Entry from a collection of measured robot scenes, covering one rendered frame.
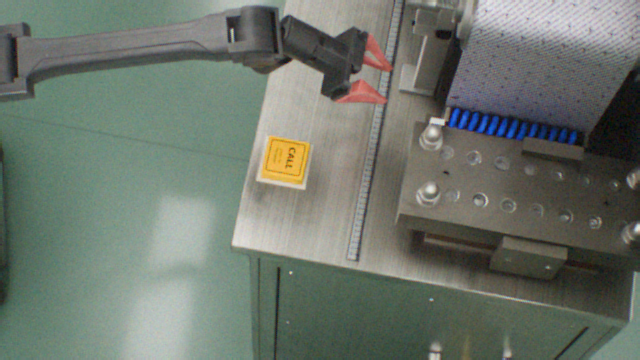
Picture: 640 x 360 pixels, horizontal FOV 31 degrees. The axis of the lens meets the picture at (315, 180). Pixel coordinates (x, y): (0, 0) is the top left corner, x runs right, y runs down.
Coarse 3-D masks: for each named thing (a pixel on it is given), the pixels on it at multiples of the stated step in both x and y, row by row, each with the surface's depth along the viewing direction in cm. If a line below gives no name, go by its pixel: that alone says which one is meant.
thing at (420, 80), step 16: (432, 0) 175; (416, 16) 180; (432, 16) 180; (448, 16) 175; (416, 32) 182; (432, 32) 181; (448, 32) 180; (432, 48) 187; (432, 64) 192; (416, 80) 198; (432, 80) 197; (432, 96) 200
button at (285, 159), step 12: (276, 144) 194; (288, 144) 194; (300, 144) 194; (276, 156) 193; (288, 156) 193; (300, 156) 193; (264, 168) 192; (276, 168) 192; (288, 168) 192; (300, 168) 192; (288, 180) 193; (300, 180) 192
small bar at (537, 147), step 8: (528, 136) 183; (528, 144) 182; (536, 144) 182; (544, 144) 182; (552, 144) 182; (560, 144) 182; (528, 152) 182; (536, 152) 182; (544, 152) 182; (552, 152) 182; (560, 152) 182; (568, 152) 182; (576, 152) 182; (560, 160) 183; (568, 160) 182; (576, 160) 182
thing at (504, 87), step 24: (456, 72) 176; (480, 72) 174; (504, 72) 173; (528, 72) 172; (552, 72) 170; (576, 72) 169; (456, 96) 183; (480, 96) 181; (504, 96) 180; (528, 96) 178; (552, 96) 177; (576, 96) 176; (600, 96) 174; (528, 120) 186; (552, 120) 184; (576, 120) 183
